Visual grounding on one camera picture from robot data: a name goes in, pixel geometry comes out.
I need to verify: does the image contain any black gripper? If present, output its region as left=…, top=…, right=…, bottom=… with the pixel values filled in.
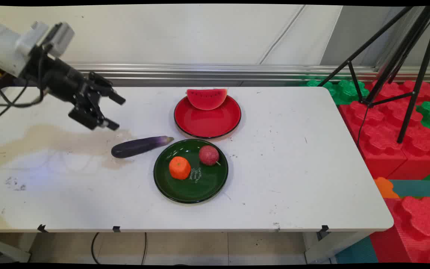
left=24, top=47, right=126, bottom=131

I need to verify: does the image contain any orange toy tangerine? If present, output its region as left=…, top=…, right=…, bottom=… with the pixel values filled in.
left=169, top=156, right=192, bottom=180

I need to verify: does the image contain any purple toy eggplant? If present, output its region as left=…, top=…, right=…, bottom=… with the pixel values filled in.
left=111, top=136, right=175, bottom=159

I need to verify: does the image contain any toy watermelon slice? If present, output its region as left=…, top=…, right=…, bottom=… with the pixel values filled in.
left=186, top=89, right=228, bottom=111

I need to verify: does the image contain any red plate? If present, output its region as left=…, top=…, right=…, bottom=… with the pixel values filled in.
left=174, top=93, right=242, bottom=139

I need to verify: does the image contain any red round toy fruit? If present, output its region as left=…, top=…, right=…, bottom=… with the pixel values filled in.
left=199, top=145, right=222, bottom=166

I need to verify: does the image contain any dark green plate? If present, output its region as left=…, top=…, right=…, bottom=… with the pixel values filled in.
left=153, top=139, right=229, bottom=204

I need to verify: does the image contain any white table leg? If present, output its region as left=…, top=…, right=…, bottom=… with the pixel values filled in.
left=304, top=231, right=373, bottom=264
left=0, top=235, right=31, bottom=264

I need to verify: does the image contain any large red foam block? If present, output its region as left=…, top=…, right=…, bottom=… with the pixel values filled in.
left=339, top=100, right=430, bottom=180

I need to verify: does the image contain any teal foam mat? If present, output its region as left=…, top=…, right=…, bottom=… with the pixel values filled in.
left=334, top=235, right=379, bottom=264
left=389, top=179, right=430, bottom=198

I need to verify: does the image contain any orange foam piece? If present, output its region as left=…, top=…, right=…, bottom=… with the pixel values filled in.
left=373, top=177, right=401, bottom=199

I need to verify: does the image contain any black tripod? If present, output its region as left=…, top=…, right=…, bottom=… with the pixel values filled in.
left=318, top=6, right=430, bottom=145

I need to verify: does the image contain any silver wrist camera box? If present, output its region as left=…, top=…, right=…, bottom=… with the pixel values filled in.
left=43, top=22, right=76, bottom=58

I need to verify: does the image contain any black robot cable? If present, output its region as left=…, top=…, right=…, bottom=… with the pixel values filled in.
left=0, top=77, right=31, bottom=123
left=0, top=45, right=49, bottom=109

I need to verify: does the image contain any aluminium wall rail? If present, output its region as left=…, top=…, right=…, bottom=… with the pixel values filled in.
left=62, top=63, right=430, bottom=83

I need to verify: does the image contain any thin black tripod cable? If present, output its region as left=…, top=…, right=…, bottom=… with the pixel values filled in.
left=356, top=106, right=369, bottom=147

